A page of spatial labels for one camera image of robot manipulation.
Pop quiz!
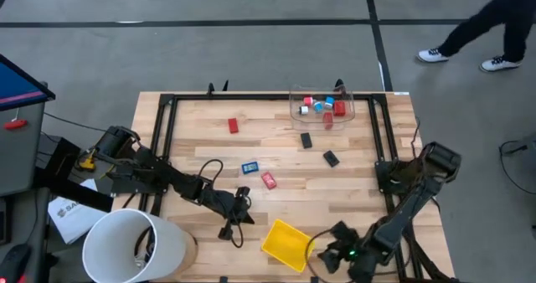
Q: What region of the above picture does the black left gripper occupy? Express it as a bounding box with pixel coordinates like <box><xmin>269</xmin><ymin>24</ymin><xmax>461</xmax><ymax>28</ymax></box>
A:
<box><xmin>200</xmin><ymin>186</ymin><xmax>255</xmax><ymax>240</ymax></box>

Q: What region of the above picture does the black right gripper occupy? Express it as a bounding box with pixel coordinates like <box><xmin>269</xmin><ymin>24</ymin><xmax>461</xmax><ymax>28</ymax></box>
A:
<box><xmin>317</xmin><ymin>220</ymin><xmax>380</xmax><ymax>282</ymax></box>

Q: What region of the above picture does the yellow plastic tray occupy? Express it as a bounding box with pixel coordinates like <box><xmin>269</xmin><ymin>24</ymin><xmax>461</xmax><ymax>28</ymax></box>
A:
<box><xmin>261</xmin><ymin>219</ymin><xmax>316</xmax><ymax>274</ymax></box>

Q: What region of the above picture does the red printed pack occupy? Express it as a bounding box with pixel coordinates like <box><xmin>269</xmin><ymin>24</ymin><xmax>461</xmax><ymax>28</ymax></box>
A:
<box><xmin>260</xmin><ymin>171</ymin><xmax>278</xmax><ymax>191</ymax></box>

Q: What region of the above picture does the white plastic bucket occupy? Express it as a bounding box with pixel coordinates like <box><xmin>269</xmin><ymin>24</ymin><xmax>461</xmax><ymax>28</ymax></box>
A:
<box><xmin>81</xmin><ymin>208</ymin><xmax>198</xmax><ymax>283</ymax></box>

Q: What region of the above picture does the clear plastic container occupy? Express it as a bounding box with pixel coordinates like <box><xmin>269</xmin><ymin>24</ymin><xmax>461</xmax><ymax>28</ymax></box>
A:
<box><xmin>288</xmin><ymin>85</ymin><xmax>356</xmax><ymax>131</ymax></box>

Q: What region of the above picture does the yellow tool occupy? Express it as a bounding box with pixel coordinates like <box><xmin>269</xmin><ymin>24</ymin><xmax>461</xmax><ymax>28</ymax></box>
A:
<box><xmin>75</xmin><ymin>151</ymin><xmax>98</xmax><ymax>172</ymax></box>

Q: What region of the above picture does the black stand beam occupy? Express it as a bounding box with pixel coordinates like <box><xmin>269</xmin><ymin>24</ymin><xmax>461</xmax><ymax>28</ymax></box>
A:
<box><xmin>33</xmin><ymin>167</ymin><xmax>115</xmax><ymax>213</ymax></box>

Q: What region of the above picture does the white printed paper document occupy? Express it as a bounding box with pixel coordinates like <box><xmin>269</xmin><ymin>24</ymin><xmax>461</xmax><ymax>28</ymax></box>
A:
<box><xmin>47</xmin><ymin>178</ymin><xmax>111</xmax><ymax>245</ymax></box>

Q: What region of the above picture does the person's white shoe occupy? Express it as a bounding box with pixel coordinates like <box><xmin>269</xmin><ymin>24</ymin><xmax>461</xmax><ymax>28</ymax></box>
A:
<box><xmin>479</xmin><ymin>55</ymin><xmax>523</xmax><ymax>74</ymax></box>
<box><xmin>416</xmin><ymin>48</ymin><xmax>450</xmax><ymax>64</ymax></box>

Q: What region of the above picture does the black computer mouse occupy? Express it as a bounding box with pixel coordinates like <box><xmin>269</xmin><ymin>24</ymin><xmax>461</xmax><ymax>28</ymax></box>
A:
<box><xmin>0</xmin><ymin>244</ymin><xmax>33</xmax><ymax>283</ymax></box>

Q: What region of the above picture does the grey cabinet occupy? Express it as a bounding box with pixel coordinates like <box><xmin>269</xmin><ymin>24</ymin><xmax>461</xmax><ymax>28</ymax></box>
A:
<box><xmin>0</xmin><ymin>100</ymin><xmax>47</xmax><ymax>198</ymax></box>

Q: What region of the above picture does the monitor with blue screen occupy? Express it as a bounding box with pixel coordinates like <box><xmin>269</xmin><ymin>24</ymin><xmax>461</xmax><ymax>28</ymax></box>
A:
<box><xmin>0</xmin><ymin>53</ymin><xmax>57</xmax><ymax>111</ymax></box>

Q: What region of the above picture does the person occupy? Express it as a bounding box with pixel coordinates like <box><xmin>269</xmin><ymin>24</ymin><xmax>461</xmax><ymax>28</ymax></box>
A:
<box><xmin>437</xmin><ymin>0</ymin><xmax>536</xmax><ymax>64</ymax></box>

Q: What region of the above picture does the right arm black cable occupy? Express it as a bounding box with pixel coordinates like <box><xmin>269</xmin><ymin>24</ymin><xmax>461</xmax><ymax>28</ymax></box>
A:
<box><xmin>304</xmin><ymin>228</ymin><xmax>336</xmax><ymax>283</ymax></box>

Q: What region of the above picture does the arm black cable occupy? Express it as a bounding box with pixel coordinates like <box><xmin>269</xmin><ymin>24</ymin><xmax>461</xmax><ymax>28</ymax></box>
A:
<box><xmin>197</xmin><ymin>158</ymin><xmax>245</xmax><ymax>250</ymax></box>
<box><xmin>304</xmin><ymin>228</ymin><xmax>336</xmax><ymax>283</ymax></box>

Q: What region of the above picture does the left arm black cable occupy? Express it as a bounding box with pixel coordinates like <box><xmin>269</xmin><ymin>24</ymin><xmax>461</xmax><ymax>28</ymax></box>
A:
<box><xmin>197</xmin><ymin>158</ymin><xmax>245</xmax><ymax>250</ymax></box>

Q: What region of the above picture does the black cord bundle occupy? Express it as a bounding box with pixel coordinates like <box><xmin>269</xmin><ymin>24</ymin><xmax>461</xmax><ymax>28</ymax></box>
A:
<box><xmin>133</xmin><ymin>226</ymin><xmax>157</xmax><ymax>270</ymax></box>

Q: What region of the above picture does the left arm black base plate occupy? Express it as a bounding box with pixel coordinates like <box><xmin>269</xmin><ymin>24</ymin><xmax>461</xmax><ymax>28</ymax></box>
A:
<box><xmin>110</xmin><ymin>165</ymin><xmax>171</xmax><ymax>195</ymax></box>

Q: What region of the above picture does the black aluminium table frame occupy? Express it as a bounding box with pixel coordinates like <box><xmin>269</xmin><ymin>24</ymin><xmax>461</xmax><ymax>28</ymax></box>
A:
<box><xmin>140</xmin><ymin>91</ymin><xmax>461</xmax><ymax>283</ymax></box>

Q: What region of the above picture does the black looped floor cable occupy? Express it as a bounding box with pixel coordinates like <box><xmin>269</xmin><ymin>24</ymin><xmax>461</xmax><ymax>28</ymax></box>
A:
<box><xmin>498</xmin><ymin>139</ymin><xmax>536</xmax><ymax>195</ymax></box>

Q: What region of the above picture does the thin black floor cable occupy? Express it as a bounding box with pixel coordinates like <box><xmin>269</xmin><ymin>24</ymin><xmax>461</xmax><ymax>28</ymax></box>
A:
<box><xmin>44</xmin><ymin>111</ymin><xmax>108</xmax><ymax>133</ymax></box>

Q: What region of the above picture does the red handle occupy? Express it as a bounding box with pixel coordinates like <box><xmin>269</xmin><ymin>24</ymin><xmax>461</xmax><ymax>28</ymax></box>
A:
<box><xmin>3</xmin><ymin>118</ymin><xmax>28</xmax><ymax>131</ymax></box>

